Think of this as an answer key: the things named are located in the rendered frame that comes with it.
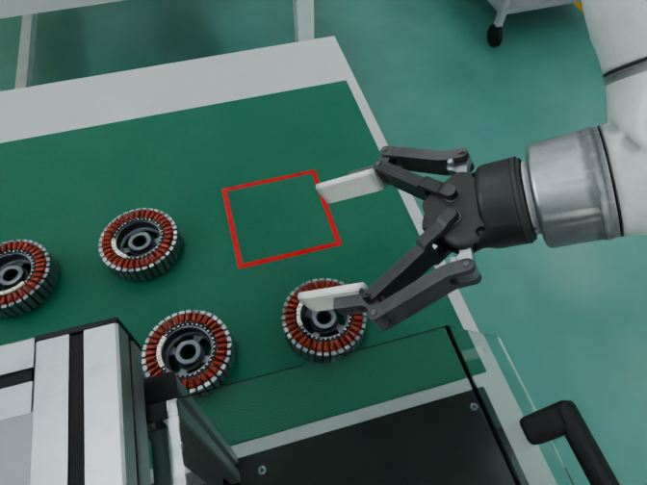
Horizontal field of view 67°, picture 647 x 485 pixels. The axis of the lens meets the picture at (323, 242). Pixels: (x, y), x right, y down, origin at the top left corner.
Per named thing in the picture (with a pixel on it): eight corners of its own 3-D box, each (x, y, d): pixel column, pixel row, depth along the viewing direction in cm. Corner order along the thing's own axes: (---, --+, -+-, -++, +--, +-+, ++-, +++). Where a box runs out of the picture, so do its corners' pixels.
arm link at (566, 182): (602, 174, 44) (532, 190, 47) (591, 100, 38) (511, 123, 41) (624, 259, 39) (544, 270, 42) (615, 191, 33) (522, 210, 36)
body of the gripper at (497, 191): (545, 263, 42) (439, 279, 46) (533, 186, 46) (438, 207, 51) (528, 212, 36) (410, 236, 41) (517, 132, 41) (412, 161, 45)
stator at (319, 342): (367, 293, 70) (370, 280, 67) (361, 369, 64) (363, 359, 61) (290, 285, 71) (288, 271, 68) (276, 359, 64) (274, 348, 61)
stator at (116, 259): (157, 209, 78) (150, 193, 75) (196, 252, 74) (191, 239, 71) (92, 247, 74) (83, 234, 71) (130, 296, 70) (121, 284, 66)
